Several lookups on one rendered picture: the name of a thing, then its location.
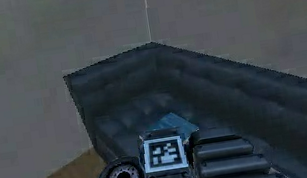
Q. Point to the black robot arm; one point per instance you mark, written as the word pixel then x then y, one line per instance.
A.
pixel 226 163

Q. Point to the black leather sofa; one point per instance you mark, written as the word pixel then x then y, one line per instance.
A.
pixel 230 99

